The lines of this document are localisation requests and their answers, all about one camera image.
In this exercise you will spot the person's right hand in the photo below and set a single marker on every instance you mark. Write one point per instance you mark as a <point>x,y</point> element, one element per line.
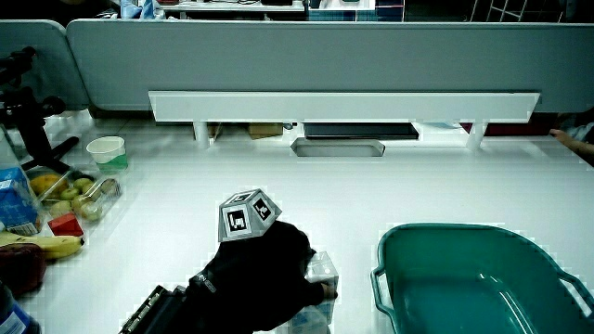
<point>260,264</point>

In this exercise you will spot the clear plastic cup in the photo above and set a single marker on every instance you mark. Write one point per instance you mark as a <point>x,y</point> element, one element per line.
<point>322,271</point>

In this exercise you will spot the person's right forearm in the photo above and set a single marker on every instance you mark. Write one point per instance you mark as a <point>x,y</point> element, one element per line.
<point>218,313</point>

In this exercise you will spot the brown cardboard box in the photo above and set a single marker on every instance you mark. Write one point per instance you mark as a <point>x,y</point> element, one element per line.
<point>264,130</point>

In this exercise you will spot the black keyboard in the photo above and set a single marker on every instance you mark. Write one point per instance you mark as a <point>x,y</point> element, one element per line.
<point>361,131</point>

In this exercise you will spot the brown kiwi fruit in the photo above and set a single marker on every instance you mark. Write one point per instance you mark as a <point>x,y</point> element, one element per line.
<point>110,187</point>

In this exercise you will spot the clear plastic fruit container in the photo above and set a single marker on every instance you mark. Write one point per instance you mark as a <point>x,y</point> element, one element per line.
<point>99,204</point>

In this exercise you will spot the white desk shelf riser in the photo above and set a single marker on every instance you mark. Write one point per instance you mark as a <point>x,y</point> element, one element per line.
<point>343,106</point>

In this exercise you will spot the green fruit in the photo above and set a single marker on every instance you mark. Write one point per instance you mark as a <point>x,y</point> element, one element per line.
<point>89,209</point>
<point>82,183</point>
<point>69,193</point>
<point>60,209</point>

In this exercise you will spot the white and green paper cup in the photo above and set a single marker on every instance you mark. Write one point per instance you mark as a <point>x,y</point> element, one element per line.
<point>107,152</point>

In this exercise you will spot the red block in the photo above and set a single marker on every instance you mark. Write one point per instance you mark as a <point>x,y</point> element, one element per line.
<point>66,226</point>

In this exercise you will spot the green plastic basin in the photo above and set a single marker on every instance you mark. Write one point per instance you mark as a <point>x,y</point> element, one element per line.
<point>464,287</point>

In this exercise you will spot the yellow banana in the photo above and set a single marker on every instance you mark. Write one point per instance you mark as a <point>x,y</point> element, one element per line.
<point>51,244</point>

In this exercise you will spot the large grey partition panel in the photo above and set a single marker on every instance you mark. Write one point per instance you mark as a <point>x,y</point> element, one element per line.
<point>325,58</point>

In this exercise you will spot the orange fruit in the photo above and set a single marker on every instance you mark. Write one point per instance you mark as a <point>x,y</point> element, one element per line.
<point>45,183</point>

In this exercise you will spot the dark red fruit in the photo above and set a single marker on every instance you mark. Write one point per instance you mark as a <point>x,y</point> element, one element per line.
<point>21,269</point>

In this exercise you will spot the blue beverage carton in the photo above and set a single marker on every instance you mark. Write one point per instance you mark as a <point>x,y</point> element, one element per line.
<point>16,204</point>

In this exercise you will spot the blue bottle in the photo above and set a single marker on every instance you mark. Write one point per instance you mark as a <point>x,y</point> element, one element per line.
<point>14,315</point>

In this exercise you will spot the blue checkered box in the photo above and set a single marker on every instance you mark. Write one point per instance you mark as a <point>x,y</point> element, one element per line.
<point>355,13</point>

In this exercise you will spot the light blue cloth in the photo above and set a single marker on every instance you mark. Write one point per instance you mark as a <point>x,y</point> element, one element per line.
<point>138,9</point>

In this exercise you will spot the dark red object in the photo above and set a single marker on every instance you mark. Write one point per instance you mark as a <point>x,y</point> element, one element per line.
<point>510,126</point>

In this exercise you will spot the small grey partition panel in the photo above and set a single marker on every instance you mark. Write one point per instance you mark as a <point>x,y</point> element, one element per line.
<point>51,60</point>

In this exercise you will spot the black camera tripod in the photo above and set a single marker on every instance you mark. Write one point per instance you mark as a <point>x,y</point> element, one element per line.
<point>32,130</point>

